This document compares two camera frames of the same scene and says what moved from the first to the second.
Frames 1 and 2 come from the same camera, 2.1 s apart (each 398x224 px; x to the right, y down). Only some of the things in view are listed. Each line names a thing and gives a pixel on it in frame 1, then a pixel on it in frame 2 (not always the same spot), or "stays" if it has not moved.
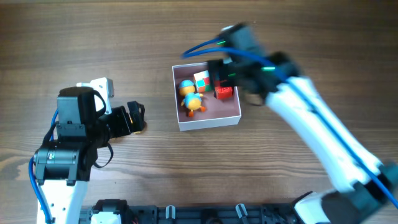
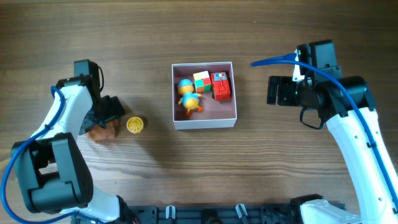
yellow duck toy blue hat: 193,99 stays
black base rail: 252,214 stays
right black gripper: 217,73 to 280,90
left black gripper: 136,113 to 115,110
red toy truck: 223,93 stays
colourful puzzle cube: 202,81 stays
